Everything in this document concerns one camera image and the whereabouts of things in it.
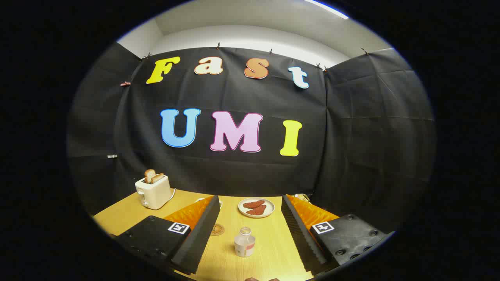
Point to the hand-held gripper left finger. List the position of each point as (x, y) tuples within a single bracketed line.
[(203, 230)]

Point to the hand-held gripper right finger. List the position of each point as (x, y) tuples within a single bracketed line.
[(299, 230)]

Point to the round cork coaster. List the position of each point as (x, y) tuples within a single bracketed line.
[(218, 230)]

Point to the clear juice bottle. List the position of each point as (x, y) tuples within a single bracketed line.
[(245, 244)]

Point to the wooden table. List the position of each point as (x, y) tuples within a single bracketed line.
[(269, 242)]

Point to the white divided condiment dish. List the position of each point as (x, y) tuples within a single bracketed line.
[(220, 203)]

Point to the white round plate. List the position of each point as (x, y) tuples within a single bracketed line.
[(269, 208)]

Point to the brown meat piece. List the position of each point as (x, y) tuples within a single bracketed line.
[(256, 210), (253, 204)]

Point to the white toaster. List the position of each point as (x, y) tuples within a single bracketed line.
[(154, 193)]

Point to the toast slice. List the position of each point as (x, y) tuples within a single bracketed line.
[(158, 178), (149, 175)]

